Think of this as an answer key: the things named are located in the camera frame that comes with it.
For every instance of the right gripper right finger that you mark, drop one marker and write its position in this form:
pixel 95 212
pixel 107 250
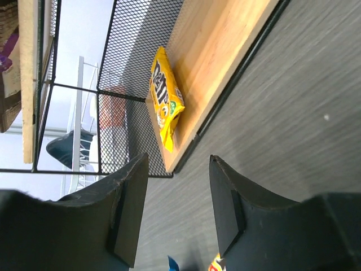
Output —
pixel 261 230

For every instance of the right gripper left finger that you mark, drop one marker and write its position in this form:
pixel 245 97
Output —
pixel 95 228

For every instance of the yellow candy bag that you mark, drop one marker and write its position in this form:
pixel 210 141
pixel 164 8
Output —
pixel 167 98
pixel 218 264

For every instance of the twisted blue candy bag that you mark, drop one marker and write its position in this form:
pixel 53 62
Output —
pixel 173 266

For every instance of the dark blue plate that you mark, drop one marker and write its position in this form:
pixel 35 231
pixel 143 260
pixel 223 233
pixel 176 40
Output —
pixel 61 148

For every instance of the white ceramic bowl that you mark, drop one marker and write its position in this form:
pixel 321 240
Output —
pixel 93 152

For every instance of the pink ceramic bowl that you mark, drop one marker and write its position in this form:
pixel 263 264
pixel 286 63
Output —
pixel 112 111

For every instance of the white wire dish rack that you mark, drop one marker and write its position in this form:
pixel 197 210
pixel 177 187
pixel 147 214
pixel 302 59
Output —
pixel 80 120

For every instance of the black wire wooden shelf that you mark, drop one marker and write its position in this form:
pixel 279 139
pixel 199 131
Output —
pixel 209 45

